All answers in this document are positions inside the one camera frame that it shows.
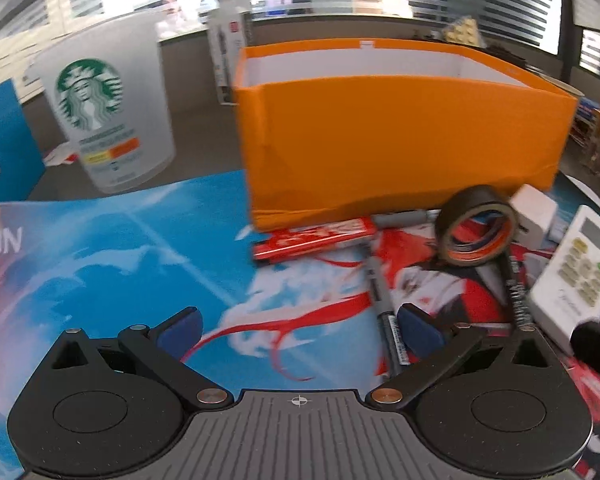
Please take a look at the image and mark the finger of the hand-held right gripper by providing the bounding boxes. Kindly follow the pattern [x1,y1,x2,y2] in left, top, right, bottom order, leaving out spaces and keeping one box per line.
[569,317,600,378]

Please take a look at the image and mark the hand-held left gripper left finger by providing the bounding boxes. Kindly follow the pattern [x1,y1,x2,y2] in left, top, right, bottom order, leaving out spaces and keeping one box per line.
[42,306,233,413]

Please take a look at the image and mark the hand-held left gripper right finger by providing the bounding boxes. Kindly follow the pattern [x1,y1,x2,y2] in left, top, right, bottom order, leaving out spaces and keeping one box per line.
[365,302,563,413]

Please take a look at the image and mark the orange cardboard box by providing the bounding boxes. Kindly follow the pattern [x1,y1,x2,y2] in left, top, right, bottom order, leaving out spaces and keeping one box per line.
[230,39,579,233]

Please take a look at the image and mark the white remote control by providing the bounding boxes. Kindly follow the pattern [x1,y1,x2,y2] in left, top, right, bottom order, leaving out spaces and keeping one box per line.
[527,205,600,356]

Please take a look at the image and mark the printed desk mat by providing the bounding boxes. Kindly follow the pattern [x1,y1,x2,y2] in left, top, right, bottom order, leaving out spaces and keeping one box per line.
[0,170,600,480]

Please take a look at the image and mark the black marker pen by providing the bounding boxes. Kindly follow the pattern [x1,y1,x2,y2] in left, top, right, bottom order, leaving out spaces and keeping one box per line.
[501,249,535,332]

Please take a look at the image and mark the black tape roll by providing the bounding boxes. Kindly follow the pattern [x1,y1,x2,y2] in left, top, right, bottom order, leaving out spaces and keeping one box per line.
[432,185,521,267]

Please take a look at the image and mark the grey marker pen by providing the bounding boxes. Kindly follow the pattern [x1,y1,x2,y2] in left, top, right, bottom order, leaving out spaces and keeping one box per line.
[371,209,441,229]

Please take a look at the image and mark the white charger adapter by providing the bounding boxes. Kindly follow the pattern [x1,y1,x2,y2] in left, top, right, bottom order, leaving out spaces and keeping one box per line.
[509,184,561,248]

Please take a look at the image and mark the red white paper scrap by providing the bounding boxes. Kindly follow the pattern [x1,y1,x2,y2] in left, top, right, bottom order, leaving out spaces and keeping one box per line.
[42,142,84,167]

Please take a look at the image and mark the translucent plastic cup green logo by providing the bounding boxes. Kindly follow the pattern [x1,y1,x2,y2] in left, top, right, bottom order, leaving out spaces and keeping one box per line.
[30,12,177,195]

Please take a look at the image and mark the blue cardboard box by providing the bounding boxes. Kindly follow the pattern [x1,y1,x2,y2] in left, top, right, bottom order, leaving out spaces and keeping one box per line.
[0,79,47,205]

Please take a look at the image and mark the brown paper cup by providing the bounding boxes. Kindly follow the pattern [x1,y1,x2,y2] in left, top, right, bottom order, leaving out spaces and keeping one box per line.
[540,76,587,97]

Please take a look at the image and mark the white pen box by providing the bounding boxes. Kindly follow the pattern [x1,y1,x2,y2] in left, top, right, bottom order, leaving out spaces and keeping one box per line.
[207,0,253,106]

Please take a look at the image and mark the yellow toy brick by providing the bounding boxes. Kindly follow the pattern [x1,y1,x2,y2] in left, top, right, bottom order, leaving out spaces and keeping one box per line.
[442,16,482,44]

